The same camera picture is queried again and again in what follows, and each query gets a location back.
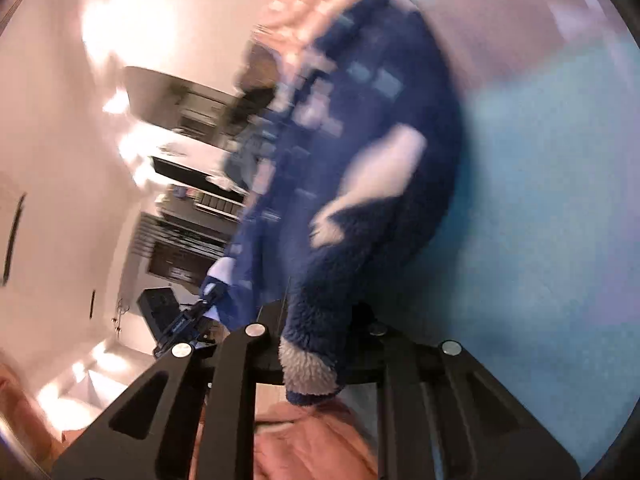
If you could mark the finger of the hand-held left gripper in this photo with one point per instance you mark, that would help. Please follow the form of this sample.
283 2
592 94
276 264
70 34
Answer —
210 299

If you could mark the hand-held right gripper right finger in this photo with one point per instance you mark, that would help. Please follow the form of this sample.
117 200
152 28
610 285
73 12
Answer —
400 385

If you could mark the pink quilted cloth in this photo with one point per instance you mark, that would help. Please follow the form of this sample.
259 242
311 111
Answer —
310 445

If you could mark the teal grey printed bed sheet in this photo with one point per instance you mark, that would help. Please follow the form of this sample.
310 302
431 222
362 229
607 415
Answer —
525 185

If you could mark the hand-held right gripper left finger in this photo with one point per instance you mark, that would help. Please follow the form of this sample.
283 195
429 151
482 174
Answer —
235 385

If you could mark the blue fleece pajama top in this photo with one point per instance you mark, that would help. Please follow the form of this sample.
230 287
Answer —
375 185

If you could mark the pink polka dot sheet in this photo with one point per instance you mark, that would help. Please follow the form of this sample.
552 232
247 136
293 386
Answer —
310 5

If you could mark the dark clothes pile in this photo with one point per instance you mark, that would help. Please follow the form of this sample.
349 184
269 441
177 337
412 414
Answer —
257 90

